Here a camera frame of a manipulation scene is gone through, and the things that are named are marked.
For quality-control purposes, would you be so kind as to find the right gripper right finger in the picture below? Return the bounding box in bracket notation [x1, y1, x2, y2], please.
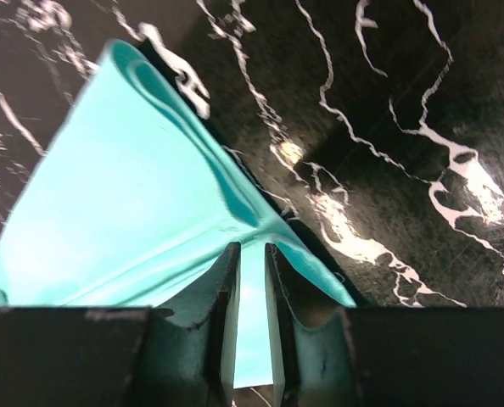
[266, 244, 504, 406]

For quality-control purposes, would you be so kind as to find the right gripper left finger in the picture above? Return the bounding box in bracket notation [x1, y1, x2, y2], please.
[0, 243, 240, 406]

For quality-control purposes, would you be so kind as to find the teal t shirt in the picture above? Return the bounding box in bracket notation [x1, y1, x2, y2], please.
[0, 40, 355, 387]

